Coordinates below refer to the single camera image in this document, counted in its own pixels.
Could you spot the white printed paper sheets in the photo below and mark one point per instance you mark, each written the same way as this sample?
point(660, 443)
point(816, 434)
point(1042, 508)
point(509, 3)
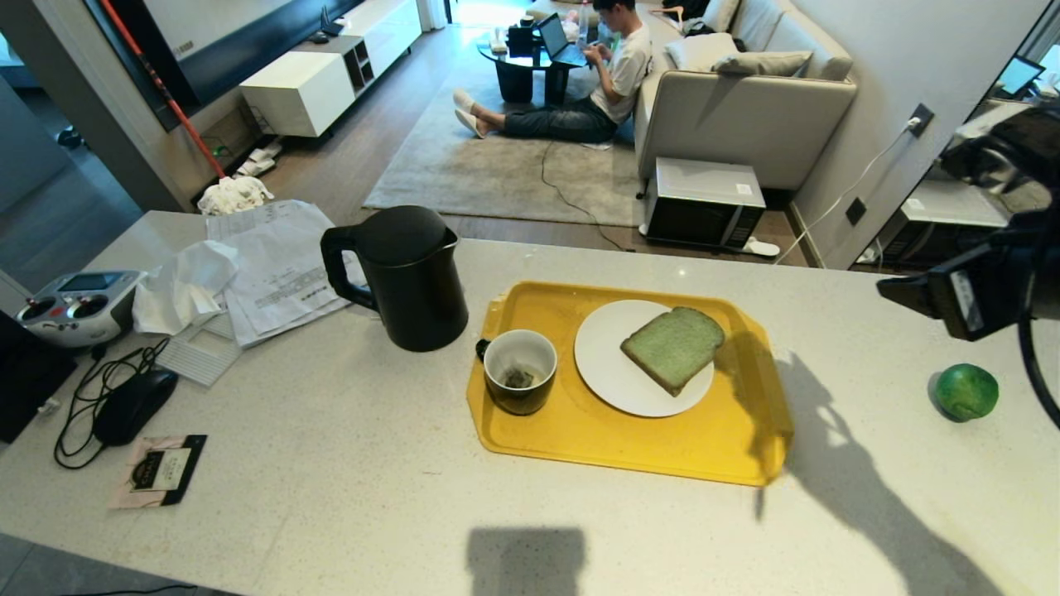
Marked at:
point(281, 273)

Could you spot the black box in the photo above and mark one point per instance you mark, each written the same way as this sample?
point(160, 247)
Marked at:
point(29, 381)

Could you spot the black electric kettle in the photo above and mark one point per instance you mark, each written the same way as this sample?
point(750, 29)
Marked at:
point(414, 290)

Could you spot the white round plate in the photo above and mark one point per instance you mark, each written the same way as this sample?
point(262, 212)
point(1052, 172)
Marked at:
point(604, 356)

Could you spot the grey cushion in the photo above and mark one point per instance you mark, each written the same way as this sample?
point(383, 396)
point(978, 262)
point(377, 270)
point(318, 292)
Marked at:
point(762, 64)

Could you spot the grey rug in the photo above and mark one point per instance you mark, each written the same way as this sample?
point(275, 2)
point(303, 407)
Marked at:
point(480, 170)

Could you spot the crumpled white tissue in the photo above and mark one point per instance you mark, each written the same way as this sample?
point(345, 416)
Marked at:
point(178, 285)

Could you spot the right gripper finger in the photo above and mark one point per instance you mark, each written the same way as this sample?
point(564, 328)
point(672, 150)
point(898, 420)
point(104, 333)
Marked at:
point(909, 290)

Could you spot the black coffee table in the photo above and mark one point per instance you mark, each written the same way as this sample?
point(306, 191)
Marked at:
point(517, 79)

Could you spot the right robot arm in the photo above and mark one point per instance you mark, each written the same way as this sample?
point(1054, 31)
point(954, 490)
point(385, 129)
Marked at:
point(1027, 149)

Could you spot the slice of bread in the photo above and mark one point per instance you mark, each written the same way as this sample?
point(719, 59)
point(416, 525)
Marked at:
point(671, 348)

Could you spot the black computer mouse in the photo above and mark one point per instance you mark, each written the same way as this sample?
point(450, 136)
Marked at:
point(132, 406)

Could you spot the dark wall socket with plug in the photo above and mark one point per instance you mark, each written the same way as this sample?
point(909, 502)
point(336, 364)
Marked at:
point(919, 120)

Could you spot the yellow plastic tray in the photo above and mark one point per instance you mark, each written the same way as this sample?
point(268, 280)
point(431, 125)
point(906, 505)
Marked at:
point(629, 447)

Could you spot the dark mug with white inside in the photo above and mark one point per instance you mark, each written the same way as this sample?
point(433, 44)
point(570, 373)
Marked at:
point(517, 404)

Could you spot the tea bag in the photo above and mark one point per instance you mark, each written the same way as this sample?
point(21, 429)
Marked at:
point(519, 378)

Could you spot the white slipper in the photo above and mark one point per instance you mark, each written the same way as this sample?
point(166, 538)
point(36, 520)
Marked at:
point(760, 246)

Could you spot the open laptop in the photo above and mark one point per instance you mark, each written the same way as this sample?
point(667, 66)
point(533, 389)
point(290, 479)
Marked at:
point(553, 37)

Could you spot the grey remote controller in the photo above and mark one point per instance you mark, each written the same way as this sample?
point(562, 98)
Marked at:
point(79, 310)

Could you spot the pink and black sachet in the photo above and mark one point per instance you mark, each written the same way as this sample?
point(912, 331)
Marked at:
point(157, 472)

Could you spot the white low cabinet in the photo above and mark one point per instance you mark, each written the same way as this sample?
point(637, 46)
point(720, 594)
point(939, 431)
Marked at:
point(298, 91)

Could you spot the white cushion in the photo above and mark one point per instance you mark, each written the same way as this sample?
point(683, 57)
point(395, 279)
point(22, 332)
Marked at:
point(700, 51)

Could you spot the beige sofa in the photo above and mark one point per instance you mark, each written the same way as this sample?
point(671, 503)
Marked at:
point(745, 124)

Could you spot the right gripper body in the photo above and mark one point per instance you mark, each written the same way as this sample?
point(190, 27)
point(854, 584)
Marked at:
point(994, 290)

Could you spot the silver microwave oven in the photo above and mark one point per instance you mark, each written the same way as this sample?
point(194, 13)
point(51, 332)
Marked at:
point(704, 203)

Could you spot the person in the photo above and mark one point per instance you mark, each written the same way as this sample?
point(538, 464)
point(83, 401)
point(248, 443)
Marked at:
point(621, 70)

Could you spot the green lime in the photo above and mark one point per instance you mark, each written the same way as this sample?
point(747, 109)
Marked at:
point(967, 391)

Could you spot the white ribbed plastic panel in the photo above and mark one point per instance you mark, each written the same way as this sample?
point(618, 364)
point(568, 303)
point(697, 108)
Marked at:
point(199, 356)

